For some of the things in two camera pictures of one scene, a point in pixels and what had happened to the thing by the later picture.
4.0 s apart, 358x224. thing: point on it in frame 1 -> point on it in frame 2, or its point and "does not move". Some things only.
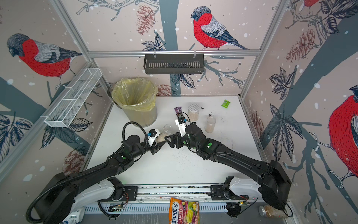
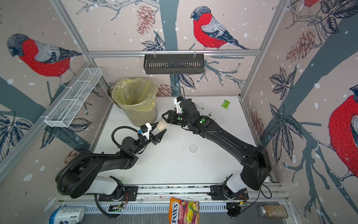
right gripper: x=174 y=137 -> x=172 y=116
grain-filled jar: x=270 y=211 does not move
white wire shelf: x=68 y=104 does not move
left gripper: x=155 y=149 -> x=152 y=139
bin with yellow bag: x=137 y=97 does not move
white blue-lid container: x=76 y=215 does not move
